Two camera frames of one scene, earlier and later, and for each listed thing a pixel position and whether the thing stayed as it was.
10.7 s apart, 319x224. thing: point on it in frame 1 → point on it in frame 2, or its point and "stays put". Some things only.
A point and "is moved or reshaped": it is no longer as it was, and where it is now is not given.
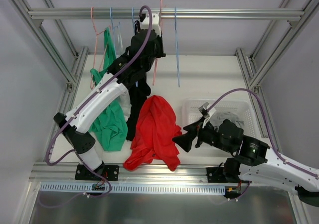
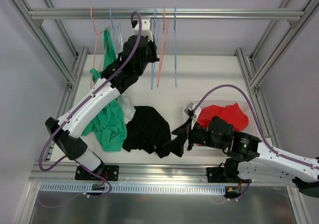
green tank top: x=109 y=134 stays put
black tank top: x=136 y=70 → x=149 y=131
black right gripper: x=198 y=133 stays put
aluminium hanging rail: x=166 y=13 stays put
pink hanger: x=156 y=62 → x=166 y=27
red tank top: x=156 y=135 → x=233 y=113
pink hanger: x=96 y=33 stays put
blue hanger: x=136 y=82 → x=153 y=66
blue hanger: x=177 y=47 is moved or reshaped
